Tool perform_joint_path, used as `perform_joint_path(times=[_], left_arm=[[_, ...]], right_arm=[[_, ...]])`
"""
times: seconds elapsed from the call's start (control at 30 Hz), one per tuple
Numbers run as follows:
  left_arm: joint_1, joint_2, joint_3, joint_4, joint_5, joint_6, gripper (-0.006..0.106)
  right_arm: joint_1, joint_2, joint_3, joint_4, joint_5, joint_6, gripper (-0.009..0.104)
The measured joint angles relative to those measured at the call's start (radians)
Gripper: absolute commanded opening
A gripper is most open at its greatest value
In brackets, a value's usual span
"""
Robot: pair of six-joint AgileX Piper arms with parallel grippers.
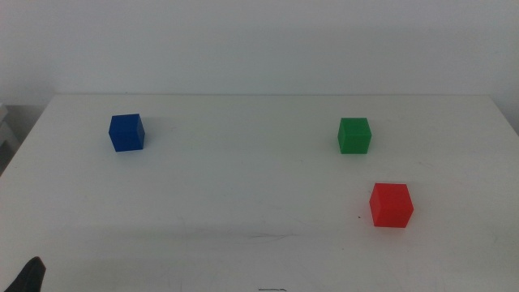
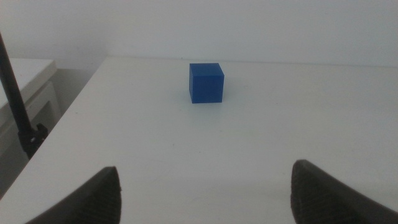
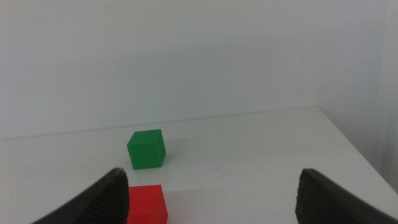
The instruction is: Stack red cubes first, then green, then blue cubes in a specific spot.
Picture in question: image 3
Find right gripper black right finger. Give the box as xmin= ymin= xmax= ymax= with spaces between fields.
xmin=294 ymin=168 xmax=398 ymax=224

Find green cube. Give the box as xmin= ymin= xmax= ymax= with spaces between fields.
xmin=126 ymin=129 xmax=167 ymax=170

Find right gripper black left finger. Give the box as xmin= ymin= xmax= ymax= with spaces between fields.
xmin=30 ymin=167 xmax=130 ymax=224

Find red cube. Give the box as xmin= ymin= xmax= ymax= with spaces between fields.
xmin=126 ymin=184 xmax=169 ymax=224

